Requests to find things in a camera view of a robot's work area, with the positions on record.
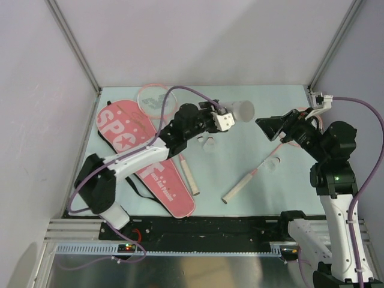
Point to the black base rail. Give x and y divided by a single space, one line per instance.
206 232

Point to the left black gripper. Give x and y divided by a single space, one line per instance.
210 111

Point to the aluminium frame post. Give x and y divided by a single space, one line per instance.
73 44
339 36

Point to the pink racket cover bag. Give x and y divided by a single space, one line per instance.
124 126

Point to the right aluminium frame post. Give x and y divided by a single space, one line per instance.
339 36

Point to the translucent shuttlecock tube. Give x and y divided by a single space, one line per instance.
242 111

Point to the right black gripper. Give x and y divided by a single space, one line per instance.
289 123

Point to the left aluminium frame post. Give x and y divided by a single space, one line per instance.
73 44

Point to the left pink badminton racket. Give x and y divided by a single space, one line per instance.
150 101

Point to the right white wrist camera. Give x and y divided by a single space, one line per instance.
320 103

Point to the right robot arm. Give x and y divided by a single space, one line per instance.
343 263

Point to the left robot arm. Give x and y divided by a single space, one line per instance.
138 148

